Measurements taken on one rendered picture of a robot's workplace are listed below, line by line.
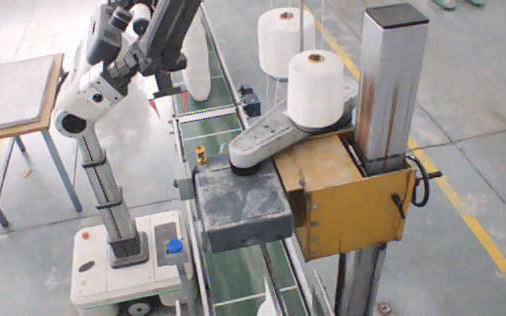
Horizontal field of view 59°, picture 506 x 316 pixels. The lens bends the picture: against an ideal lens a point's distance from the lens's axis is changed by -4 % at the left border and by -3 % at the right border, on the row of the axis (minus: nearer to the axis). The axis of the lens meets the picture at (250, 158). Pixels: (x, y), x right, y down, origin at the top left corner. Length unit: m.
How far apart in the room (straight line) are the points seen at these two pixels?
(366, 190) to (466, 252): 1.71
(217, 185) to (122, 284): 1.32
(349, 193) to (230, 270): 1.10
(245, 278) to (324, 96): 1.32
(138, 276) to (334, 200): 1.44
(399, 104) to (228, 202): 0.52
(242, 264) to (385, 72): 1.39
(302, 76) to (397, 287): 1.84
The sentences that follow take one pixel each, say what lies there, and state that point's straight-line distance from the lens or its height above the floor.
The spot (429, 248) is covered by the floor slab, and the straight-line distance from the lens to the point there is 2.96.
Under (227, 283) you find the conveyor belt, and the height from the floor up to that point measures 0.38.
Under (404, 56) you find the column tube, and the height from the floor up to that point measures 1.67.
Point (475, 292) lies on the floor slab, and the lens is 2.84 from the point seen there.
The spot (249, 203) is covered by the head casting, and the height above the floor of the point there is 1.34.
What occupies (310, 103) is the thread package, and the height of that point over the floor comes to 1.60.
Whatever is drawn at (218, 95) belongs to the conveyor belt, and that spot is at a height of 0.38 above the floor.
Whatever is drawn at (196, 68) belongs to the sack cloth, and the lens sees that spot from 3.32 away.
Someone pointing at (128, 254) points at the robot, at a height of 0.32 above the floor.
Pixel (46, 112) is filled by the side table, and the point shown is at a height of 0.75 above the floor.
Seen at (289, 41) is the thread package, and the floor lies 1.65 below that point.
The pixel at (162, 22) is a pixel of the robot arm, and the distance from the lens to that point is 1.43.
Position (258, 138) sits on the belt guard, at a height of 1.42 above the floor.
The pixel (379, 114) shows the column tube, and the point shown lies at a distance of 1.27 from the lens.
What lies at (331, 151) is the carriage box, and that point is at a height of 1.33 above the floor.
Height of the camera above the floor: 2.24
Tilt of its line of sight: 41 degrees down
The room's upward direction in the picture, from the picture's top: 5 degrees counter-clockwise
